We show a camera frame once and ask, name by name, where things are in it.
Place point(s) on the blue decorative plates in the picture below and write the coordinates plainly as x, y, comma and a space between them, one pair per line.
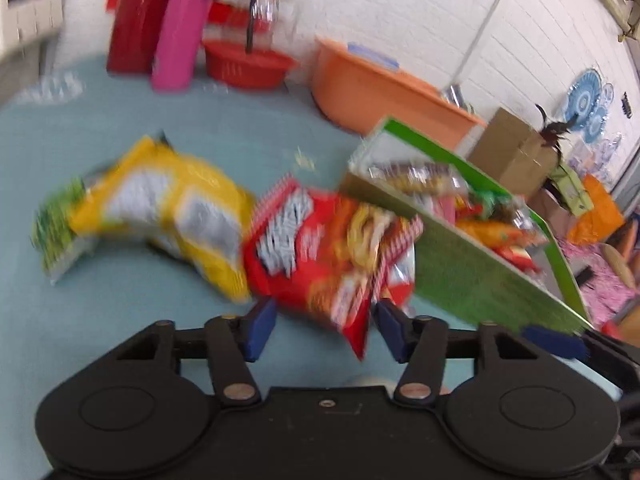
587, 105

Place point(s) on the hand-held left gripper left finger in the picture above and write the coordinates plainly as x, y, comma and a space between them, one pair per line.
260, 327

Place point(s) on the orange plastic basin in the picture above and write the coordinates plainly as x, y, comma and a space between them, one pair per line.
375, 95

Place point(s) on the red plastic basket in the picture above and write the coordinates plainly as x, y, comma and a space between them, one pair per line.
247, 62

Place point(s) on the white wall pipe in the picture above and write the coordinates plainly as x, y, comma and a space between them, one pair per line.
487, 25

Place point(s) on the green cardboard box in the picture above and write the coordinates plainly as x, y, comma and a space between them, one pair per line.
465, 270

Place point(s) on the yellow snack bag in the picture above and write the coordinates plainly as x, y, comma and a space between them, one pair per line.
165, 200

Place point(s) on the printed teal tablecloth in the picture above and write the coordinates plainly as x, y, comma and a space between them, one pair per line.
150, 110

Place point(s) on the red thermos jug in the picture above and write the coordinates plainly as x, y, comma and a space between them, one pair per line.
135, 15

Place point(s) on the pink patterned cloth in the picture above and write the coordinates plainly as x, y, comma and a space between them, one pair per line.
600, 280

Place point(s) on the brown cardboard box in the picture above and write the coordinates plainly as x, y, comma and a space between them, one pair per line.
510, 150

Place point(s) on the blue-rimmed lid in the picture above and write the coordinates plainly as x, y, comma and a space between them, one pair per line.
372, 55

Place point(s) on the orange snack packet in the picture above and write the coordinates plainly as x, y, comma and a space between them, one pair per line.
490, 232

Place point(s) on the pink snack packet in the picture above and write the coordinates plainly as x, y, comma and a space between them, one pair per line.
445, 207

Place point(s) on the orange bag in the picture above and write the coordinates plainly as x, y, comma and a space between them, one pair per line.
597, 210

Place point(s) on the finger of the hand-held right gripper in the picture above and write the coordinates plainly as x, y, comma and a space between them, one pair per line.
550, 340

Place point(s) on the small green box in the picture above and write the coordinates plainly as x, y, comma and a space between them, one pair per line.
570, 190

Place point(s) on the glass pitcher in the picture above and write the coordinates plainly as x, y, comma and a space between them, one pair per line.
265, 5

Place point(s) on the green snack packet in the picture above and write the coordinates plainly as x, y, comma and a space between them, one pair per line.
492, 197

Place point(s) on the pink thermos bottle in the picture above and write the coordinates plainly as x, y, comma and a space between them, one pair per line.
180, 30

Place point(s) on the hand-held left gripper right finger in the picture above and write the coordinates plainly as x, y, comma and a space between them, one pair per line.
390, 330

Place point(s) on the red striped snack bag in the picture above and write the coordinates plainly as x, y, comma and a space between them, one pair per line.
320, 255

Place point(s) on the metal ladle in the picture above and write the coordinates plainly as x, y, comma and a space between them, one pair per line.
455, 95

